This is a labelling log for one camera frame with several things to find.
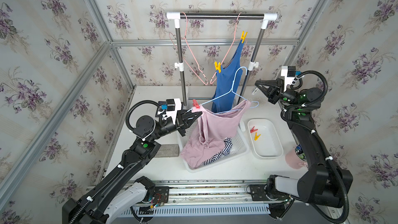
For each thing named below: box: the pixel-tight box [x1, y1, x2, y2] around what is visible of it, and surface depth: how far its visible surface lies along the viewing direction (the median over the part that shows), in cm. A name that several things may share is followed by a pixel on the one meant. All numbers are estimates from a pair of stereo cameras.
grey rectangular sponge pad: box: [154, 144, 180, 158], surface depth 86 cm
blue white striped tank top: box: [202, 137, 234, 166], surface depth 85 cm
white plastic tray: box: [247, 118, 284, 159], surface depth 95 cm
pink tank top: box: [180, 100, 252, 169], surface depth 76 cm
